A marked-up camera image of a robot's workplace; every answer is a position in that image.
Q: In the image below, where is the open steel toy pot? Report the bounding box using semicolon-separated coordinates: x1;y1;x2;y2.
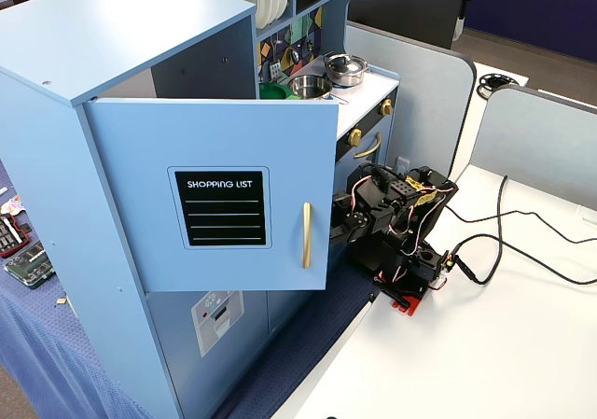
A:
286;74;334;101

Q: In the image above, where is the blue toy kitchen body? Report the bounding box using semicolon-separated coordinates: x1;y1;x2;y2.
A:
0;0;401;419

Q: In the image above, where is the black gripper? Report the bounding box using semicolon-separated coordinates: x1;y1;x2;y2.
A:
329;192;391;245

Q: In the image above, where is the curved gold oven handle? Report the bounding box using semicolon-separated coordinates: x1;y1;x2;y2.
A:
352;132;382;161

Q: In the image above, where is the navy blue cloth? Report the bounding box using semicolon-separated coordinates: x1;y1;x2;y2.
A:
0;157;375;419

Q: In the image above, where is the black cable spool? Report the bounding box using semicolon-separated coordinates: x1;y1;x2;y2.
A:
477;72;513;99

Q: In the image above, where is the blue water dispenser fridge door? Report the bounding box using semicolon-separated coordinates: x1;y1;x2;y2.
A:
144;290;270;419

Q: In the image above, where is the green clear bit case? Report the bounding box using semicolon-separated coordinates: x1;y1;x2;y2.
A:
3;249;53;291

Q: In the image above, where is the green plastic cup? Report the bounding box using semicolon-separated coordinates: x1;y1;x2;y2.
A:
258;82;299;101

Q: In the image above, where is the lidded steel toy pot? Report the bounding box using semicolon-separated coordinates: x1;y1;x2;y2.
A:
324;52;371;88

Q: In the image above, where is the black data cable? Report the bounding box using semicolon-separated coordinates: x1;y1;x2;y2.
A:
443;174;597;244

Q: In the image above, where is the black monitor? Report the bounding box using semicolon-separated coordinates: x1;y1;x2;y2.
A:
347;0;480;50

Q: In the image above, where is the red robot base mount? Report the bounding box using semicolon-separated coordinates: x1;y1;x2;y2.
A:
371;276;428;318

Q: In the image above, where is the grey rounded desk partition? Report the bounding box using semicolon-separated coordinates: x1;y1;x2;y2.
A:
343;21;478;180
459;84;597;215

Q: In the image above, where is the blue oven door with window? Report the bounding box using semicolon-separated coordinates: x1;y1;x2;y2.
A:
335;110;398;191

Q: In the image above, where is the blue shopping list fridge door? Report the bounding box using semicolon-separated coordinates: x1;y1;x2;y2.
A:
85;97;340;293

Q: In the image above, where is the black power cable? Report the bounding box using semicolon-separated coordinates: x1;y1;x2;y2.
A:
448;232;597;286

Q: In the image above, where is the colourful printed card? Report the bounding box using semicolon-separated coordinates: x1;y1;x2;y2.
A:
0;193;25;217

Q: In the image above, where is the long gold fridge door handle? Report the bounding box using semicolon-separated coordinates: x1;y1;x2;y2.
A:
301;202;312;270

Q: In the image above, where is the red black tool case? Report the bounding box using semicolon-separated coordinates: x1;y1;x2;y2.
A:
0;212;32;259

